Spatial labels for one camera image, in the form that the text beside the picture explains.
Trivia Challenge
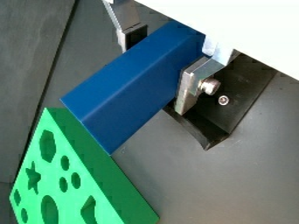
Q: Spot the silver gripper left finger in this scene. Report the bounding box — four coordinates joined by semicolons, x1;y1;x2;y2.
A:
101;0;147;52

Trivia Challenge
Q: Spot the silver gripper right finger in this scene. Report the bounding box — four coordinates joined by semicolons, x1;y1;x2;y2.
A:
173;36;239;115

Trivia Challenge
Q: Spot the blue hexagonal prism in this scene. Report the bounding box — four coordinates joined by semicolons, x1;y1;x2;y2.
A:
60;21;204;154

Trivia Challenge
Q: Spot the green shape sorter block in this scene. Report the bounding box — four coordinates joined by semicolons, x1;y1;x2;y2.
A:
9;108;159;224

